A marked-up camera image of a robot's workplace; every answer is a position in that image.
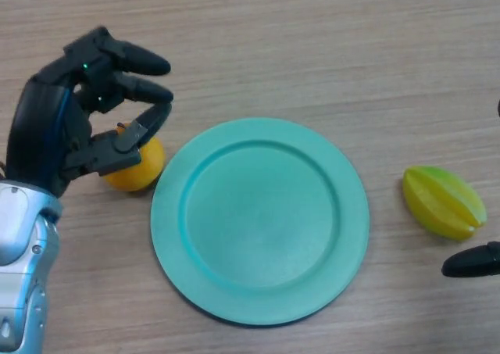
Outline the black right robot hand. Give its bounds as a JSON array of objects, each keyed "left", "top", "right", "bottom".
[{"left": 441, "top": 98, "right": 500, "bottom": 278}]

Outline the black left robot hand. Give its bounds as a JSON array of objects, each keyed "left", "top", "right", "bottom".
[{"left": 5, "top": 25, "right": 174, "bottom": 199}]

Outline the yellow green starfruit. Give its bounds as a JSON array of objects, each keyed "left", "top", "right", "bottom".
[{"left": 402, "top": 166, "right": 488, "bottom": 241}]

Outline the green round plate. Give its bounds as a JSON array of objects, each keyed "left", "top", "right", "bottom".
[{"left": 150, "top": 117, "right": 371, "bottom": 327}]

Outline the yellow orange pear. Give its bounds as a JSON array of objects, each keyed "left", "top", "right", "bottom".
[{"left": 102, "top": 121, "right": 166, "bottom": 193}]

